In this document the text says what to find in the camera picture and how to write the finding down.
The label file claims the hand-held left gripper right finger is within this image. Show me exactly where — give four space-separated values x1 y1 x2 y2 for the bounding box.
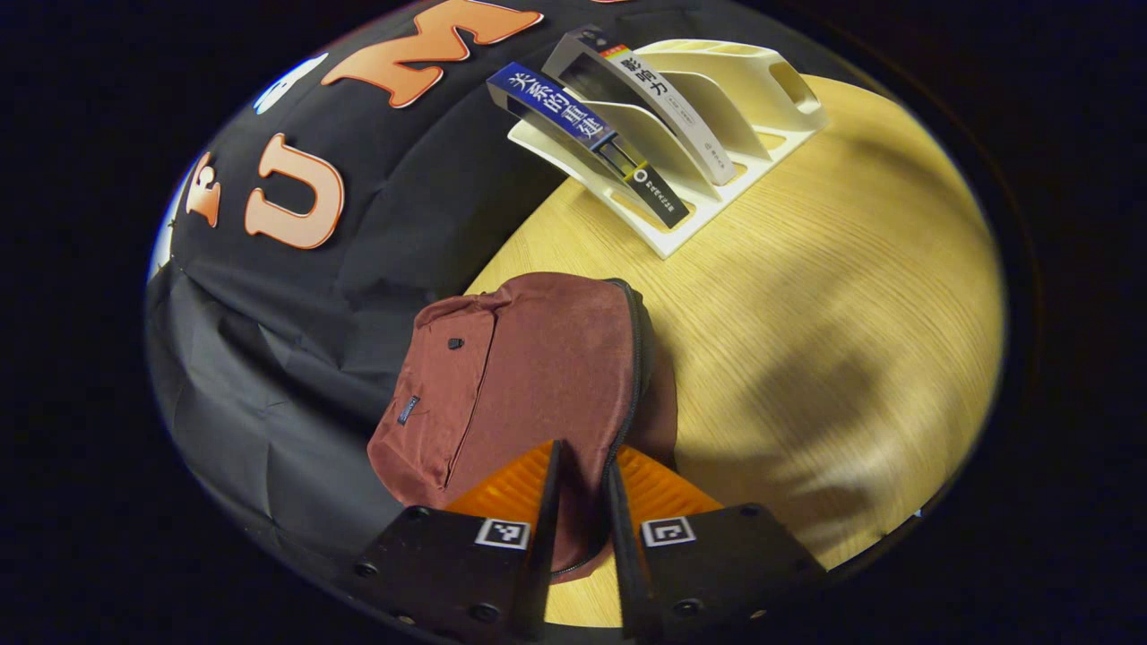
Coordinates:
602 445 825 639

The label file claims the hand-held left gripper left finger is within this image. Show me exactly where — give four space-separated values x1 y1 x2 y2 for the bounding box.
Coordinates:
354 439 564 641

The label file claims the maroon schoolbag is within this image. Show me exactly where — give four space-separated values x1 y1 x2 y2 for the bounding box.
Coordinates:
367 271 679 583

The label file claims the blue cover book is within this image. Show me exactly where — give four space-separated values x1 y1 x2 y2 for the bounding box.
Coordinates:
487 61 691 228

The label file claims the grey portrait cover book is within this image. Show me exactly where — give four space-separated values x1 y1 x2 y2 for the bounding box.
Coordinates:
542 25 737 186

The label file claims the white bookshelf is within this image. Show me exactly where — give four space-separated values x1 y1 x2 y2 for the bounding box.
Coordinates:
507 39 827 259

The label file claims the black backdrop cloth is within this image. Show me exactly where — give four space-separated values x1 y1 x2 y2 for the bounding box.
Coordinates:
146 0 691 574

